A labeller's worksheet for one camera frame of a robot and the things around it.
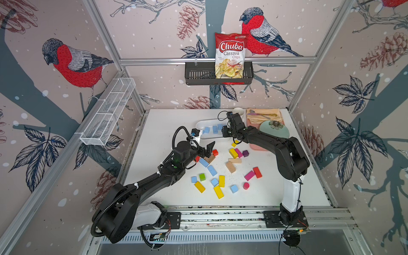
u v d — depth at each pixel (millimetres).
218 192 831
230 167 914
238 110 1104
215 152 954
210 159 946
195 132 684
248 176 878
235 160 946
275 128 1093
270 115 1180
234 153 949
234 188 830
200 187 841
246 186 828
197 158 951
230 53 837
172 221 731
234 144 931
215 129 1091
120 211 412
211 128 1104
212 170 905
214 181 852
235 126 763
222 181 858
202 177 878
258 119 1143
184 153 614
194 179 872
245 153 952
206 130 1076
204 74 1067
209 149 728
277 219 724
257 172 890
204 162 927
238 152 966
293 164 517
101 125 727
